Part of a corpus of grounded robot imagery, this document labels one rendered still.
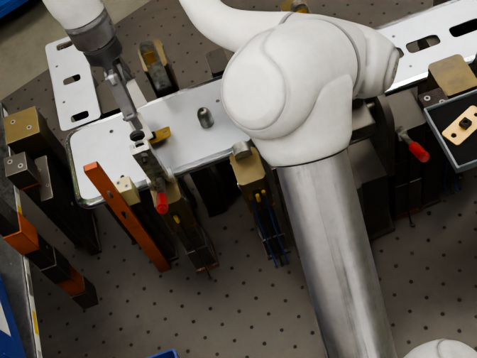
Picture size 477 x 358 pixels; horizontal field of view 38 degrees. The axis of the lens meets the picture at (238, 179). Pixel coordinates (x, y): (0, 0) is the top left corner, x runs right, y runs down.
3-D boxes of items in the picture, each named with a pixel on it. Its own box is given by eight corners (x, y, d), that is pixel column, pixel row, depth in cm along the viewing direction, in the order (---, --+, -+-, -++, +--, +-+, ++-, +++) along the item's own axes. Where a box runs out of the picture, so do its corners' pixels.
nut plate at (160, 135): (169, 126, 155) (167, 122, 155) (171, 136, 152) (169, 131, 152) (135, 140, 156) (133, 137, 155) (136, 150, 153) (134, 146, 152)
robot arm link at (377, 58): (311, -1, 112) (270, 8, 101) (418, 22, 104) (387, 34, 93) (299, 77, 117) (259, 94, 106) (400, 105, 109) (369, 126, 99)
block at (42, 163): (94, 213, 185) (45, 154, 159) (102, 252, 178) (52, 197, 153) (84, 217, 185) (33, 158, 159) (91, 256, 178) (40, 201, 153)
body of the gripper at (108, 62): (116, 42, 134) (136, 80, 140) (113, 24, 141) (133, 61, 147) (81, 58, 135) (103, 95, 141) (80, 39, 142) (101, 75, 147)
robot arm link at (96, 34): (103, -2, 138) (117, 23, 141) (62, 16, 138) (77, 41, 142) (106, 16, 131) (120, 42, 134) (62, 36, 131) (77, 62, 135)
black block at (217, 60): (243, 108, 193) (220, 38, 168) (253, 135, 188) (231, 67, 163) (225, 114, 193) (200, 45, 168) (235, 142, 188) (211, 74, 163)
